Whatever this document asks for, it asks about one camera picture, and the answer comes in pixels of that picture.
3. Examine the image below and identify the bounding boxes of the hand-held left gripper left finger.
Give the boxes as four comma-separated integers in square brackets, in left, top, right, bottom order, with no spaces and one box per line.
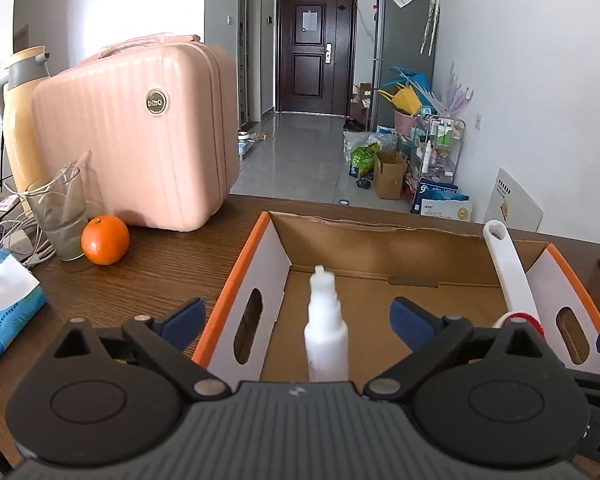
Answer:
[54,297,232,403]

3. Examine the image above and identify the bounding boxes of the green snack bag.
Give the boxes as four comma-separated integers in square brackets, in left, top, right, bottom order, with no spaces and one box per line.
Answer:
[349,144,382,178]

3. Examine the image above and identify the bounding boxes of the pink plastic bucket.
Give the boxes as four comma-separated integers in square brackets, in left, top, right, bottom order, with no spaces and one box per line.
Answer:
[393,108,421,137]

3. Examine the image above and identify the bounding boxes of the clear folded umbrella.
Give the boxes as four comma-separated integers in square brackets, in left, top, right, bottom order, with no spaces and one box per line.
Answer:
[420,0,440,56]

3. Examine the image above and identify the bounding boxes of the metal storage rack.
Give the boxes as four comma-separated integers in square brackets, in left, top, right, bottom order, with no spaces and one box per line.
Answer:
[410,115,467,201]

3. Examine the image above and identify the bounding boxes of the white plastic bottle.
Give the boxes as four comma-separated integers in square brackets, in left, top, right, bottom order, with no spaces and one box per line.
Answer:
[304,265,349,382]

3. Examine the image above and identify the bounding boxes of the clear glass cup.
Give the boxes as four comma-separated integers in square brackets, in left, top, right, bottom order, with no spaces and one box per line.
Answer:
[25,150,93,262]

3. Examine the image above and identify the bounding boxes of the printed cardboard box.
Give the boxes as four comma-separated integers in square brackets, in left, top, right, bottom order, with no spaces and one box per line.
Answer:
[192,211,600,386]

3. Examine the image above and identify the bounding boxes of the orange fruit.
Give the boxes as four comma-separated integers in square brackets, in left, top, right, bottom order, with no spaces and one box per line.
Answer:
[81,215,130,266]

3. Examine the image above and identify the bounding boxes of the white flat board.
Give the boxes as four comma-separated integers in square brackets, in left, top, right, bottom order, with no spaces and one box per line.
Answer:
[484,168,544,233]

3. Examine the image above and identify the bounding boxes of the white power adapter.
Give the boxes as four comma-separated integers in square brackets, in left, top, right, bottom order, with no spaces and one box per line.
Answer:
[2,232,33,261]

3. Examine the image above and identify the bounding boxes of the open brown carton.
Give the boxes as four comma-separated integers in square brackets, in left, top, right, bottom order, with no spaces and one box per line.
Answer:
[374,150,409,200]

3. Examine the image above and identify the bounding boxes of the yellow hangers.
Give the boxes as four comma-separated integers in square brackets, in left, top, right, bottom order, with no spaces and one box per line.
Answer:
[377,85,423,116]

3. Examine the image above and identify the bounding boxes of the white red lint roller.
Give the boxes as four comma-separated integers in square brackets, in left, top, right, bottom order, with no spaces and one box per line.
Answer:
[482,220,545,343]

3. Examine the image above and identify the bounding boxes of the dark wooden door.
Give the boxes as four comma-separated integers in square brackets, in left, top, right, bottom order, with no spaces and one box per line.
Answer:
[275,0,359,117]

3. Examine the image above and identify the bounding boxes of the white cables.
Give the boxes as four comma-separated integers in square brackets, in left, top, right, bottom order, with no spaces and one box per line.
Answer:
[0,185,56,267]

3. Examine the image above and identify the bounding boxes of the small carton by door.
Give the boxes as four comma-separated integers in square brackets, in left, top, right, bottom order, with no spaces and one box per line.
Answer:
[352,82,373,126]

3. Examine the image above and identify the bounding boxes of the purple dried grass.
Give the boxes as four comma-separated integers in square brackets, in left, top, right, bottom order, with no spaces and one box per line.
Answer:
[440,62,476,117]

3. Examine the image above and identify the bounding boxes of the grey refrigerator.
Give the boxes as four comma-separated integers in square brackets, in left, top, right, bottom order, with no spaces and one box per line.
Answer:
[369,0,438,133]

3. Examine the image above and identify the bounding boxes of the yellow thermos jug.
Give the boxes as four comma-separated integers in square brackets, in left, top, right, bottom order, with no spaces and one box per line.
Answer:
[0,46,53,216]

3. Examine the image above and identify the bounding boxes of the blue white carton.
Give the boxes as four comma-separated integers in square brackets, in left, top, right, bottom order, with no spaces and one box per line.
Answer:
[411,178,473,222]

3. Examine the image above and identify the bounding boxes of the blue tissue pack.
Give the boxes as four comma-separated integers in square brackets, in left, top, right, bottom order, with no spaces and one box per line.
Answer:
[0,248,48,376]

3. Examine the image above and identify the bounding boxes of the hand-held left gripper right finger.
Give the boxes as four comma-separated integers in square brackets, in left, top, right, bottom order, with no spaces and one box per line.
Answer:
[362,296,548,403]

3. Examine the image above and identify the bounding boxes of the blue hangers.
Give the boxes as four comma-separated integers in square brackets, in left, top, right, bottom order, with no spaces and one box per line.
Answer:
[390,65,437,111]

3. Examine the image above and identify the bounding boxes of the pink hard-shell suitcase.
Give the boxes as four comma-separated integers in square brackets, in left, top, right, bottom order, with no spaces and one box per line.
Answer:
[31,34,241,232]

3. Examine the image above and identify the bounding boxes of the clear plastic bag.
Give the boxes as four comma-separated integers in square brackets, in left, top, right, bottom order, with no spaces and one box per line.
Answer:
[343,130,398,161]

